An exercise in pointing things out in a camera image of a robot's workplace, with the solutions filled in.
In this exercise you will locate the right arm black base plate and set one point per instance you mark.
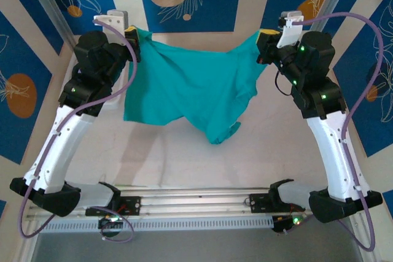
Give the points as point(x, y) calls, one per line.
point(259, 202)

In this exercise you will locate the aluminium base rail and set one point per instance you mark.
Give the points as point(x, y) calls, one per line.
point(190, 203)

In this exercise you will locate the teal t-shirt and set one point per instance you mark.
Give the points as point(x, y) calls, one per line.
point(190, 84)

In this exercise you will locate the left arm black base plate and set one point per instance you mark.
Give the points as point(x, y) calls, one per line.
point(132, 205)

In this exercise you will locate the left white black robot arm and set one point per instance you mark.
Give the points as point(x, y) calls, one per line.
point(64, 151)

